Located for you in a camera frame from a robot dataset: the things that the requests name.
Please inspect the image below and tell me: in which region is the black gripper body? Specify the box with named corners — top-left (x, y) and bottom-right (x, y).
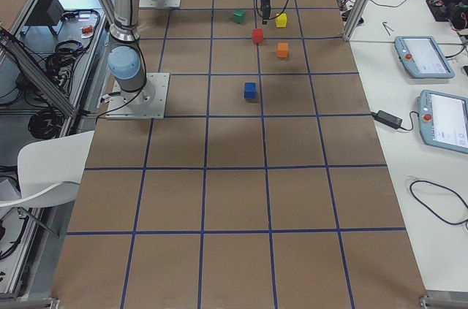
top-left (260, 0), bottom-right (271, 13)

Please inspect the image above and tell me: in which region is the red wooden block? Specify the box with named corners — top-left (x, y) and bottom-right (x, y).
top-left (252, 28), bottom-right (264, 45)

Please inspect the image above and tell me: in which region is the yellow wooden block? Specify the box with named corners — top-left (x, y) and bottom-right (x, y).
top-left (274, 12), bottom-right (287, 28)

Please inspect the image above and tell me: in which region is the green wooden block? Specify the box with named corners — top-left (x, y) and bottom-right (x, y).
top-left (233, 9), bottom-right (246, 24)

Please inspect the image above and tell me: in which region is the orange wooden block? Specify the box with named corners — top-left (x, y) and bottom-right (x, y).
top-left (276, 42), bottom-right (289, 58)

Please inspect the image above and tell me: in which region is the blue wooden block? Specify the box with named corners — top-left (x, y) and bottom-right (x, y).
top-left (244, 82), bottom-right (257, 99)

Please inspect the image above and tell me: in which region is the allen key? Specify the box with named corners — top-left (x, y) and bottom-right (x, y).
top-left (382, 21), bottom-right (393, 36)

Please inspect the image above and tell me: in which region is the black power adapter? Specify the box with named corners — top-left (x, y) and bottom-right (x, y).
top-left (371, 110), bottom-right (402, 129)

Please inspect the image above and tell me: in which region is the upper teach pendant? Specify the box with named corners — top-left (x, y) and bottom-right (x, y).
top-left (394, 36), bottom-right (456, 79)

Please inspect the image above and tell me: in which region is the teach pendant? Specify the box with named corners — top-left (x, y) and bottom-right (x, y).
top-left (394, 36), bottom-right (456, 79)
top-left (418, 90), bottom-right (467, 153)

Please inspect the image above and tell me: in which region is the small orange object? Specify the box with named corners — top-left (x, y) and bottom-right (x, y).
top-left (81, 26), bottom-right (94, 39)

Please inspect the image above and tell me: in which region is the lower teach pendant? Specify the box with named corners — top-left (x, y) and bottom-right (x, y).
top-left (418, 90), bottom-right (467, 153)

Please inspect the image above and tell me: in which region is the black monitor on floor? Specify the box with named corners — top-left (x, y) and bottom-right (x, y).
top-left (25, 0), bottom-right (65, 37)

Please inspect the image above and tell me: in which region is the white chair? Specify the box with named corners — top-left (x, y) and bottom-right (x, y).
top-left (1, 131), bottom-right (94, 207)

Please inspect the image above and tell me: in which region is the black cable loop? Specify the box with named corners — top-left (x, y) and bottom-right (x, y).
top-left (405, 173), bottom-right (468, 232)

